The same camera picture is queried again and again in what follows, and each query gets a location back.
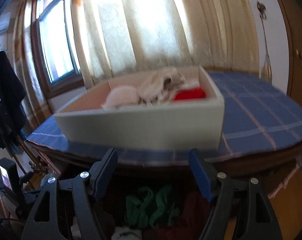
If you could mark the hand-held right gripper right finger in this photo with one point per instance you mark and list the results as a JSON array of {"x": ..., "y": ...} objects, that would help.
[{"x": 201, "y": 177}]

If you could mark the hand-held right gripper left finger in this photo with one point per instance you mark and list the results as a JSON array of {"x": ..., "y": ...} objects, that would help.
[{"x": 106, "y": 175}]

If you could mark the wide wooden desk drawer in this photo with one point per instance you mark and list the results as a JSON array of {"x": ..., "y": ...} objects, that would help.
[{"x": 116, "y": 205}]

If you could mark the green underwear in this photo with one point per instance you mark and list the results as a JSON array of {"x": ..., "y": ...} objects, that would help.
[{"x": 153, "y": 207}]

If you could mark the white cardboard box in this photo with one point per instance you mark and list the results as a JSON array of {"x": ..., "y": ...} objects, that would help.
[{"x": 141, "y": 127}]

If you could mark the white underwear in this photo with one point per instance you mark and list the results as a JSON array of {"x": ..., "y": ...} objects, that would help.
[{"x": 126, "y": 233}]

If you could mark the pale pink bra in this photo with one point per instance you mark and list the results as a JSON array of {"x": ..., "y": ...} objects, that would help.
[{"x": 118, "y": 97}]

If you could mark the red underwear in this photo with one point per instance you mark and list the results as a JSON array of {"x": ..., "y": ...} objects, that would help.
[{"x": 189, "y": 95}]

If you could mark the beige underwear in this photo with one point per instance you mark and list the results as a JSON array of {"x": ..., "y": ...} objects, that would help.
[{"x": 158, "y": 85}]

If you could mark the wooden coat rack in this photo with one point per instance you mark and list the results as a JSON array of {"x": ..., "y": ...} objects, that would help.
[{"x": 19, "y": 155}]

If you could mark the teal garment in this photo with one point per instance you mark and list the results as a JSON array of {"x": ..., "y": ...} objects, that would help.
[{"x": 15, "y": 145}]

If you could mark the dark red garment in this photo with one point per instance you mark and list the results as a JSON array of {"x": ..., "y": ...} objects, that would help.
[{"x": 191, "y": 215}]

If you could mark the dark wooden desk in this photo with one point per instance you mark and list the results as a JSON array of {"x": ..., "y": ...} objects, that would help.
[{"x": 253, "y": 165}]

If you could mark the dark coat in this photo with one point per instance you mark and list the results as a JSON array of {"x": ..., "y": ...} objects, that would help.
[{"x": 5, "y": 100}]

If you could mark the blue plaid tablecloth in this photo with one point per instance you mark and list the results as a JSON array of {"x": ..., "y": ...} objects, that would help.
[{"x": 253, "y": 110}]

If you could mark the cream patterned curtain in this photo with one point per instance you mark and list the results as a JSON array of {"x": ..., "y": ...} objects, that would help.
[
  {"x": 28, "y": 67},
  {"x": 153, "y": 25}
]

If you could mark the wooden framed window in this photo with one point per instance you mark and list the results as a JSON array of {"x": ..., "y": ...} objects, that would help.
[{"x": 58, "y": 42}]

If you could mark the brass door knob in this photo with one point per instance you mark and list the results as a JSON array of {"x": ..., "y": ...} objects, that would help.
[{"x": 299, "y": 55}]

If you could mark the brown wooden door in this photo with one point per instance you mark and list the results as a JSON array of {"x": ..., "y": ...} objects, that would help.
[{"x": 293, "y": 25}]

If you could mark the metal wall hook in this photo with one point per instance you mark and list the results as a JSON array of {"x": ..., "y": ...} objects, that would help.
[{"x": 261, "y": 8}]

